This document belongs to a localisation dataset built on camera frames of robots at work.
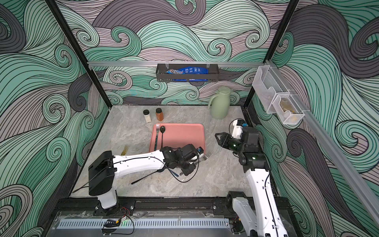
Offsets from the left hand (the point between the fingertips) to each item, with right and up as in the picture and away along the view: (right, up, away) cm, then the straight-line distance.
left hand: (194, 164), depth 78 cm
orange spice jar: (-24, +28, +26) cm, 45 cm away
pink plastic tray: (-10, +13, +22) cm, 28 cm away
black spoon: (-21, -6, +5) cm, 22 cm away
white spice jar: (-34, +28, +26) cm, 51 cm away
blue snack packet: (-2, +56, +14) cm, 57 cm away
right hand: (+13, +16, -5) cm, 21 cm away
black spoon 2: (-22, +16, +25) cm, 37 cm away
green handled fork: (-26, +16, +26) cm, 40 cm away
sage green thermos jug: (+19, +35, +22) cm, 45 cm away
